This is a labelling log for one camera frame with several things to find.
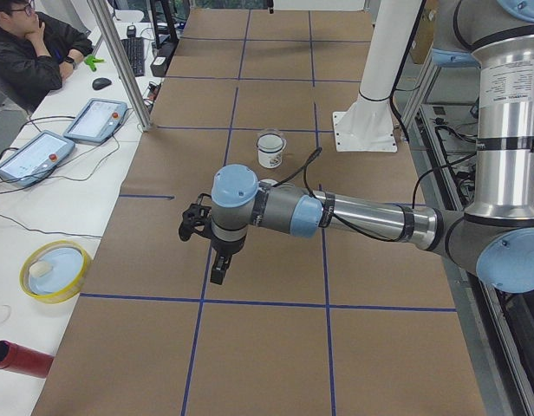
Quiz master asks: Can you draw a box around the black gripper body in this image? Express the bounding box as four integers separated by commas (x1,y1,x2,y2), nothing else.
212,236,246,259

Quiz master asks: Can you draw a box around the clear glass funnel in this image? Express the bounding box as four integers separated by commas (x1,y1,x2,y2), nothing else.
257,129,287,153

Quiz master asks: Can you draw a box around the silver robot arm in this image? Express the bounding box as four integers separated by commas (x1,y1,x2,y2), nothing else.
207,1,534,293

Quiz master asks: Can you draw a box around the white blue-rimmed enamel cup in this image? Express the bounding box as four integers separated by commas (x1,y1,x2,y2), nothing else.
257,133,287,169

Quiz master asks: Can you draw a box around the small white bowl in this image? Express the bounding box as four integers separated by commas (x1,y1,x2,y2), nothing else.
259,179,277,186

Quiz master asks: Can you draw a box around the brown paper table cover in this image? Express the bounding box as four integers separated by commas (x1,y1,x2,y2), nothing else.
34,10,485,415

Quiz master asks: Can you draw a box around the yellow tape roll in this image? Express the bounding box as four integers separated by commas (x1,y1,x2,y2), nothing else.
19,240,93,304

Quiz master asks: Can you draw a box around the far teach pendant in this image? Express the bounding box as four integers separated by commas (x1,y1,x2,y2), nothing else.
63,98,127,145

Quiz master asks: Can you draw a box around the teach pendant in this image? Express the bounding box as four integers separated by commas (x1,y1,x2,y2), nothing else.
63,98,127,145
0,130,75,188

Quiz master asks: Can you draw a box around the near teach pendant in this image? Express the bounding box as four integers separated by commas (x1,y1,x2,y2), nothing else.
0,130,75,188

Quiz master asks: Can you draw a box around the black computer mouse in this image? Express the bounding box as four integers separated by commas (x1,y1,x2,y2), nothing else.
92,77,112,91

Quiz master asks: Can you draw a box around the black keyboard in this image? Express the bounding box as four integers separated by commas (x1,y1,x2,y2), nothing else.
121,37,146,77

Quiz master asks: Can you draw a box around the red cylinder bottle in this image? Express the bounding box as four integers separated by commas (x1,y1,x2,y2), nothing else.
0,341,54,379

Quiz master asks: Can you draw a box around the green plastic tool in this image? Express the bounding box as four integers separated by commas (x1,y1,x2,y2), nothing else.
84,55,105,72

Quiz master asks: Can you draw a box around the seated person black jacket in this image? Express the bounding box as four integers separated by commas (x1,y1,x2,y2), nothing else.
0,1,93,110

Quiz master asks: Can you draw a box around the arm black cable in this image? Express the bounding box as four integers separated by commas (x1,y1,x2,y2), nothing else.
275,146,428,242

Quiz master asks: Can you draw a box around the white camera stand pillar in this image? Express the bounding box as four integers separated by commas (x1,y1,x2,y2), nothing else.
333,0,424,153

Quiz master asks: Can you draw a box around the aluminium frame post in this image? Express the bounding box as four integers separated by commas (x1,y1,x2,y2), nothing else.
88,0,161,132

